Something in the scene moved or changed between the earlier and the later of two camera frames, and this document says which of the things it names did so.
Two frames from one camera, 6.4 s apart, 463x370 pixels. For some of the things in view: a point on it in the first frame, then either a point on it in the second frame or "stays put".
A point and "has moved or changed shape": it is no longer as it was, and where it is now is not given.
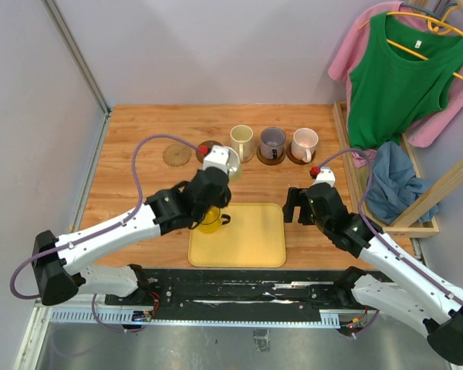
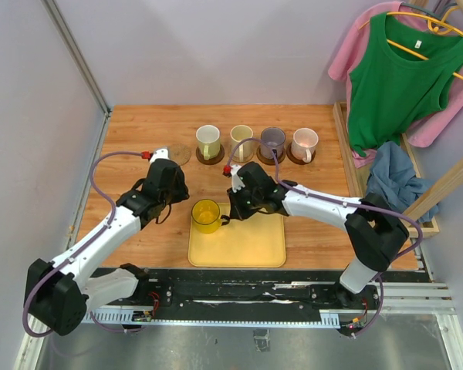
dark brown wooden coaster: x=269 y=161 stays put
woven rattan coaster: x=177 y=154 stays put
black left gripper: x=223 y=200 to x=182 y=192
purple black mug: x=272 y=142 stays put
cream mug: x=241 y=137 stays put
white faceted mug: x=233 y=163 has moved or changed shape
